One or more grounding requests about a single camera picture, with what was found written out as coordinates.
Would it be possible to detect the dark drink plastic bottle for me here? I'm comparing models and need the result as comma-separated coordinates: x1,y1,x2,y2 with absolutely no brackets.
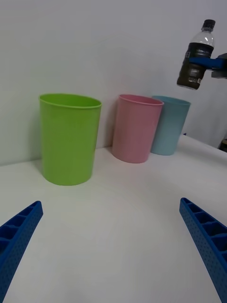
176,19,216,91

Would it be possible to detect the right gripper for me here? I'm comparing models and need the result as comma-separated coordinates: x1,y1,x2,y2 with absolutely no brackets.
189,53,227,80

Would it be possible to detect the pink plastic bin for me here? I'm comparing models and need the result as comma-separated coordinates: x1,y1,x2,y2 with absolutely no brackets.
112,94,165,164

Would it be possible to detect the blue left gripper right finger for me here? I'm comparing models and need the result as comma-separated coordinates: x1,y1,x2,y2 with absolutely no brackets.
179,197,227,303

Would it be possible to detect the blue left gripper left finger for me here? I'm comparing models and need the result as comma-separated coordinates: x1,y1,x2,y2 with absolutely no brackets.
0,201,44,303

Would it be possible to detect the pale blue plastic bin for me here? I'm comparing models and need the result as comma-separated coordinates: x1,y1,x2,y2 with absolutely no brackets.
150,95,192,156

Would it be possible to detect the green plastic bin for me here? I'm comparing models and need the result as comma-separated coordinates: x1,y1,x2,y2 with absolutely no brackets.
38,93,103,187

